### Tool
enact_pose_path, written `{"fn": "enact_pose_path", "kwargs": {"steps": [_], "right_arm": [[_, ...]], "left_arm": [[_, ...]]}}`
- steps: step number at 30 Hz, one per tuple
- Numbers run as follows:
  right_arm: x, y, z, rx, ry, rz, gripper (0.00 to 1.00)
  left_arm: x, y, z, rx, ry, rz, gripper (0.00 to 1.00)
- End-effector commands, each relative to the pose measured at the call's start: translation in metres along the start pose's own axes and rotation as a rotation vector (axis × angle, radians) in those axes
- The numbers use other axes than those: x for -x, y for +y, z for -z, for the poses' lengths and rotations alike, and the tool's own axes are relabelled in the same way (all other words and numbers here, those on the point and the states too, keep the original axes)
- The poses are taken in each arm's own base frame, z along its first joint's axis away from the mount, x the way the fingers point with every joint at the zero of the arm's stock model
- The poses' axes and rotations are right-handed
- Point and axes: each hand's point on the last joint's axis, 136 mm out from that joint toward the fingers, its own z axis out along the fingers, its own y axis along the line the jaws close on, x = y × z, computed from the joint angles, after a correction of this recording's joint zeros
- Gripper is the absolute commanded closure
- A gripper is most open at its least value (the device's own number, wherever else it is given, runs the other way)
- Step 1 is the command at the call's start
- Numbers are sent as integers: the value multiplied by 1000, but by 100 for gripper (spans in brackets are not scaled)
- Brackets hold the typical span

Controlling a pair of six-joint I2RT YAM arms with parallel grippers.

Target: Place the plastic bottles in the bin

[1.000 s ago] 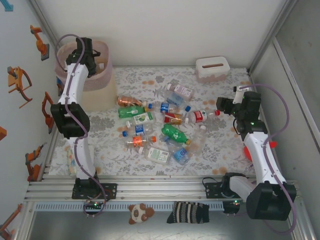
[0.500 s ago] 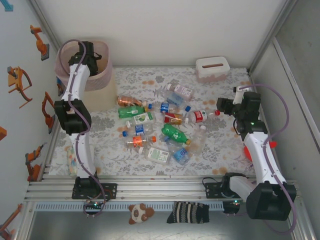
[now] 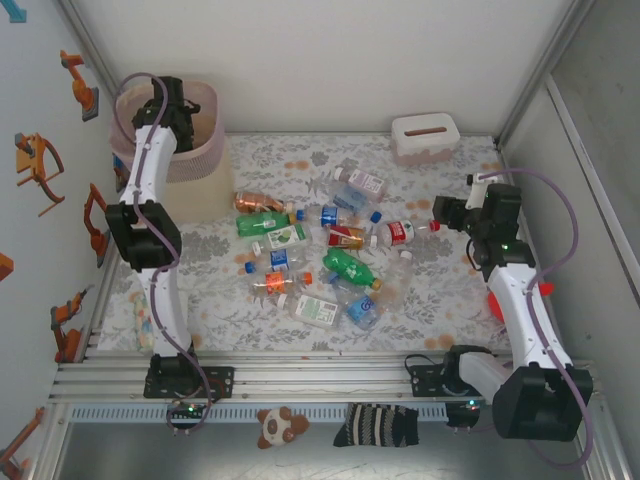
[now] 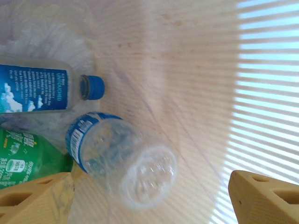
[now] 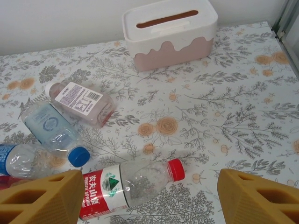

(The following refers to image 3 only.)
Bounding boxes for red label red cap bottle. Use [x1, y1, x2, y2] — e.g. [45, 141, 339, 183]
[375, 218, 442, 248]

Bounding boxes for red and gold label bottle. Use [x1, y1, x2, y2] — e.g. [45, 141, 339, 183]
[327, 224, 381, 251]

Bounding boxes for small circuit board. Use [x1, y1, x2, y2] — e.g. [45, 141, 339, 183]
[446, 398, 494, 429]
[166, 398, 211, 425]

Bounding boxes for white slotted cable duct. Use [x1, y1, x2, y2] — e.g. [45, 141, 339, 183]
[67, 403, 449, 424]

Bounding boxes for copper label plastic bottle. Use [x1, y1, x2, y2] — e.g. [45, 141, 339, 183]
[233, 191, 296, 214]

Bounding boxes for blue wall sticker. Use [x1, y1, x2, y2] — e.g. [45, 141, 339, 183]
[0, 0, 29, 24]

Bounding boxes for white pink tissue box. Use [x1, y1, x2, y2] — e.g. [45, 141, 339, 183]
[390, 111, 462, 167]

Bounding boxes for purple label plastic bottle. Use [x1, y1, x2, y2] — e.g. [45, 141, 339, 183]
[333, 166, 389, 204]

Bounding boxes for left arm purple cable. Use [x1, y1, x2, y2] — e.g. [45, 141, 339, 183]
[113, 72, 214, 436]

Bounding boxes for bottle white label green print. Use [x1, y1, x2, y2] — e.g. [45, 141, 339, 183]
[275, 293, 345, 330]

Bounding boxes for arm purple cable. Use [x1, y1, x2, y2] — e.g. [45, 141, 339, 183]
[113, 72, 214, 436]
[444, 168, 596, 469]

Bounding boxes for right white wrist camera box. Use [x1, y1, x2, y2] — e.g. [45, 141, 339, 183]
[465, 172, 501, 211]

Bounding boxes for red rubber toy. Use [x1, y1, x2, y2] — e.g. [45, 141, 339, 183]
[487, 282, 555, 321]

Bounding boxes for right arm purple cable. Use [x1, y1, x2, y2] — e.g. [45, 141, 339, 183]
[444, 168, 596, 469]

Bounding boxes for clear unlabelled bottle white cap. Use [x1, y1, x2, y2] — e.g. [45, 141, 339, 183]
[380, 249, 416, 311]

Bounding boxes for aluminium corner post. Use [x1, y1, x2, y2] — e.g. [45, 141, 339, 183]
[492, 0, 599, 149]
[54, 0, 129, 134]

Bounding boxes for green plastic soda bottle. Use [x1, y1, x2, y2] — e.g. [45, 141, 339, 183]
[321, 248, 385, 294]
[234, 212, 300, 239]

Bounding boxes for white floral tablecloth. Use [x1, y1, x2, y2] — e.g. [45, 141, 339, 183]
[97, 130, 554, 354]

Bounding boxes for orange label orange cap bottle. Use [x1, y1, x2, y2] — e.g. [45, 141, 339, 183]
[252, 271, 315, 297]

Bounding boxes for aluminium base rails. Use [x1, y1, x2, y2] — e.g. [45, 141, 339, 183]
[49, 349, 609, 401]

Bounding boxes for black white striped sock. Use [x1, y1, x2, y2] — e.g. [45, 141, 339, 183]
[332, 402, 420, 449]

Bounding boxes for beige ribbed plastic bin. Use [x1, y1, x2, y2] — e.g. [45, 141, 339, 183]
[109, 74, 236, 221]

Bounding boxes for white colourful-print diaper pack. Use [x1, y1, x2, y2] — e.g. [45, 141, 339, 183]
[130, 289, 189, 354]

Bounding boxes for brown white panda plush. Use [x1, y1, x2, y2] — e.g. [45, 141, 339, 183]
[256, 405, 311, 450]

